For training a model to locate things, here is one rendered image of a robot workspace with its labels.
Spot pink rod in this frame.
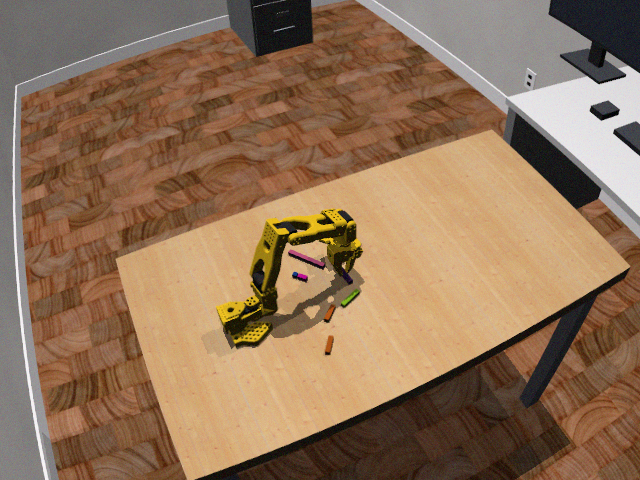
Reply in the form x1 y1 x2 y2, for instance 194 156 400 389
288 249 325 269

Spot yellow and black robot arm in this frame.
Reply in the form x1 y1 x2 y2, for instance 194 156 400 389
218 208 357 348

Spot lime green rod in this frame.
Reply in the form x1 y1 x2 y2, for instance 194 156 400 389
341 289 360 308

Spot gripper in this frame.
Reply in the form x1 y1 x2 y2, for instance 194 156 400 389
319 238 363 277

